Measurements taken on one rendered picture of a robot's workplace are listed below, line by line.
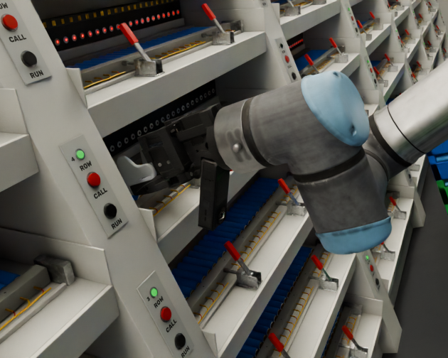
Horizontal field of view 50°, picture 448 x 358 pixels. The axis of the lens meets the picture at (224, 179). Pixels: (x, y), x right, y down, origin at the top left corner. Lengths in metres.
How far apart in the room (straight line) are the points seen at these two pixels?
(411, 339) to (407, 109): 0.92
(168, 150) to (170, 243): 0.13
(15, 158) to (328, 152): 0.34
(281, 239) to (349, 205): 0.42
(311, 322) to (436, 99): 0.58
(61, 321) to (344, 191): 0.34
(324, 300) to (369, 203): 0.56
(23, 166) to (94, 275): 0.15
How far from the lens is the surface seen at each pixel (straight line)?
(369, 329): 1.33
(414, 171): 2.19
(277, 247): 0.95
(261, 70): 1.16
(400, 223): 1.78
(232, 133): 0.57
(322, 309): 1.09
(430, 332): 1.48
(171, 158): 0.64
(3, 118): 0.58
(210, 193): 0.65
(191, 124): 0.64
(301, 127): 0.53
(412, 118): 0.66
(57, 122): 0.59
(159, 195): 0.74
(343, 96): 0.54
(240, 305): 0.82
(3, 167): 0.54
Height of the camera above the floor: 0.90
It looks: 13 degrees down
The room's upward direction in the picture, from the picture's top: 25 degrees counter-clockwise
